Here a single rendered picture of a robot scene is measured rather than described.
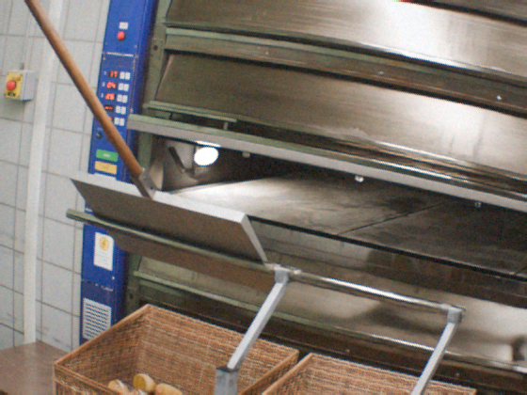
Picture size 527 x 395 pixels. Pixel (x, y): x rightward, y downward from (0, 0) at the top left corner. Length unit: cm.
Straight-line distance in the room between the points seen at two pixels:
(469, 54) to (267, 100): 65
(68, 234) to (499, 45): 162
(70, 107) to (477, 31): 143
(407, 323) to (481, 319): 23
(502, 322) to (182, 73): 123
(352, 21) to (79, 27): 100
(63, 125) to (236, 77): 69
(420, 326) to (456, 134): 54
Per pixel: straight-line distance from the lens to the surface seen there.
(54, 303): 393
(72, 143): 377
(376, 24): 317
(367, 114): 319
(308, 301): 333
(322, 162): 309
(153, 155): 359
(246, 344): 284
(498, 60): 301
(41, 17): 249
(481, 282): 309
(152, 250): 327
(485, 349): 311
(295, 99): 329
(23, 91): 386
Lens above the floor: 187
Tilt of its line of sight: 11 degrees down
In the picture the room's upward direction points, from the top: 6 degrees clockwise
